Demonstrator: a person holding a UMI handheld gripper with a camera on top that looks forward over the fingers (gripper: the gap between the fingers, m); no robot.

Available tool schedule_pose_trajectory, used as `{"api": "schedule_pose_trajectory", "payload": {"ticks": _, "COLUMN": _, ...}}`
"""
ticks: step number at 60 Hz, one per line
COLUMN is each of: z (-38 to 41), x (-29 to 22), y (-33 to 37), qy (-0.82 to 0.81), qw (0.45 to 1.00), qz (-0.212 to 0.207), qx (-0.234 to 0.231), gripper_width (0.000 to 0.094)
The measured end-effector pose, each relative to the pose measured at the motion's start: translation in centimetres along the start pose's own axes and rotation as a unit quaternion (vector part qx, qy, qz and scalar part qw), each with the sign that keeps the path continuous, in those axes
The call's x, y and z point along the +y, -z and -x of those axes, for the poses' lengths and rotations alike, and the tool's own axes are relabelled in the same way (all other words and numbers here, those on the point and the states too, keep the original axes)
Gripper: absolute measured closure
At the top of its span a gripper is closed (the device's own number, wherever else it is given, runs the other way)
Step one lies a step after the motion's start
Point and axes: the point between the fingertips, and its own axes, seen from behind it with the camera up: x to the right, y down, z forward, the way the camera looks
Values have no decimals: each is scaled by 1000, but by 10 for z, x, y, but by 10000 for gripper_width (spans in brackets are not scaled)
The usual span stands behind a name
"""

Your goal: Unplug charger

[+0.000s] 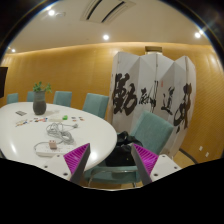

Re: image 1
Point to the small green object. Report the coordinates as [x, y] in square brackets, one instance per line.
[65, 117]

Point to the white oval table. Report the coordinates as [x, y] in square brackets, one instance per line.
[20, 135]

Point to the black bag on chair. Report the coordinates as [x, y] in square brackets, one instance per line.
[121, 154]

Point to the white calligraphy folding screen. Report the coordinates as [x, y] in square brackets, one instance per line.
[155, 83]

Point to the dark card on table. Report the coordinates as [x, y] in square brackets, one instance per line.
[21, 113]

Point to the teal chair behind table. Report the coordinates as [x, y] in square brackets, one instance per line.
[96, 104]

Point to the white power strip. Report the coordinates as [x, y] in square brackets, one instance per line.
[46, 151]

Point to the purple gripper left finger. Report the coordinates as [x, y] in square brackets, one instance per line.
[69, 166]

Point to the ceiling air vent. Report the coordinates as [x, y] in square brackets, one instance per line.
[104, 11]

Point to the grey plant vase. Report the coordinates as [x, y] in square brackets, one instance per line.
[39, 103]

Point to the teal chair far left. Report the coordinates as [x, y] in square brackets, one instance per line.
[12, 98]

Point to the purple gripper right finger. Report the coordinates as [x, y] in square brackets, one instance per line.
[152, 167]

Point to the teal chair behind vase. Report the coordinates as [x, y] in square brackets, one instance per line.
[30, 96]

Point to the teal chair middle back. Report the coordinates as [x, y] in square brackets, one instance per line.
[62, 98]

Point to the teal chair near right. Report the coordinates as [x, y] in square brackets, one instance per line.
[153, 132]

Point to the pink charger plug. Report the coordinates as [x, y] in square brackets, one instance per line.
[52, 144]

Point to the black wall monitor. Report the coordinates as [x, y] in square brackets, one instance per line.
[3, 73]

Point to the green plant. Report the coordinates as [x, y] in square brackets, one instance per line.
[40, 87]

